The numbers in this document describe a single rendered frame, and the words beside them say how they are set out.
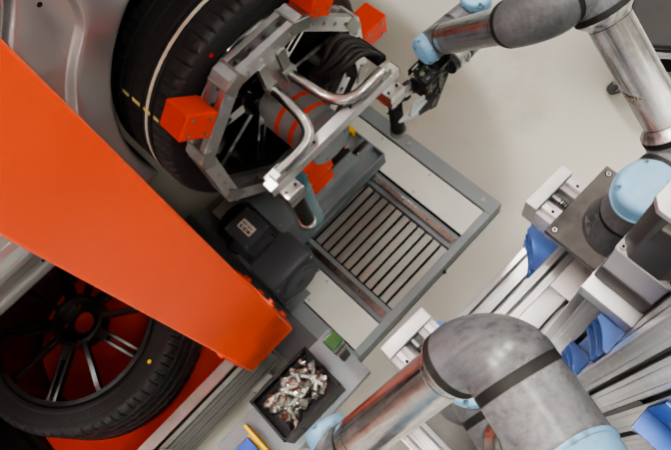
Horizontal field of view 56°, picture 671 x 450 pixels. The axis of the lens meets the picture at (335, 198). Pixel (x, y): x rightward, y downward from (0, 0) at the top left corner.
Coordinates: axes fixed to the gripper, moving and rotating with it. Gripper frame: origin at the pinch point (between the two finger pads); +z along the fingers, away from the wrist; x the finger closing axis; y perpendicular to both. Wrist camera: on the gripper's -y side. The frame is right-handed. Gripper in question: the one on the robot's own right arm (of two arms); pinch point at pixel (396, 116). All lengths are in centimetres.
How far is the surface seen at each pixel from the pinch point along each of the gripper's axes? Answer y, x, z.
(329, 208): -66, -22, 17
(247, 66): 28.8, -20.5, 23.0
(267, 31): 27.7, -24.7, 13.4
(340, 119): 15.0, -2.5, 14.7
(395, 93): 12.0, 1.1, 0.3
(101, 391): -33, -18, 105
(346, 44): 21.5, -11.9, 1.9
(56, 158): 80, 10, 61
